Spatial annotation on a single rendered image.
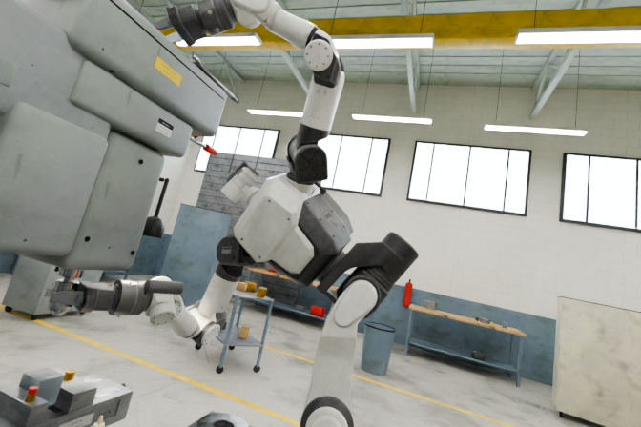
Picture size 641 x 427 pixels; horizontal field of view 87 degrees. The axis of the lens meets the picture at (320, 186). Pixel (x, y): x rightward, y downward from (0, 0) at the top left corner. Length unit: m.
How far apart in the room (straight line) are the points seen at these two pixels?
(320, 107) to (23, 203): 0.67
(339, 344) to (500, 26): 5.08
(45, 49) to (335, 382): 1.00
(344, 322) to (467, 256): 7.26
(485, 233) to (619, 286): 2.46
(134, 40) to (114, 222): 0.41
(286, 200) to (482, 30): 4.86
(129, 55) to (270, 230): 0.55
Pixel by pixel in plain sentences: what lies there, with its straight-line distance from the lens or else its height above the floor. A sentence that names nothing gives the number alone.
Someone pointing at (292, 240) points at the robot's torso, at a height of 1.47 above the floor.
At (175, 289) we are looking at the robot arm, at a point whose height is 1.28.
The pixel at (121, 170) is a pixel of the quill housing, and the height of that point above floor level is 1.55.
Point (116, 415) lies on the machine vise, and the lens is 1.17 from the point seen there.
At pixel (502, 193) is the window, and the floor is 3.57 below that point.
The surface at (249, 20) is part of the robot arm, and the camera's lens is 1.09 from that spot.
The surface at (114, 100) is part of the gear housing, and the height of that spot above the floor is 1.68.
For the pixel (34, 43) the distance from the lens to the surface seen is 0.81.
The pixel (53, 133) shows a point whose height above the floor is 1.56.
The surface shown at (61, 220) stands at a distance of 0.83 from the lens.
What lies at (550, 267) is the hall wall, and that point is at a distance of 8.47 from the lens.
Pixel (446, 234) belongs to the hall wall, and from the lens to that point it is 8.20.
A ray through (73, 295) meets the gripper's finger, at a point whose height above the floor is 1.24.
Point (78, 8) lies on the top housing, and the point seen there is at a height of 1.81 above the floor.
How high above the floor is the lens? 1.44
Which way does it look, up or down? 11 degrees up
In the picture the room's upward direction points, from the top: 12 degrees clockwise
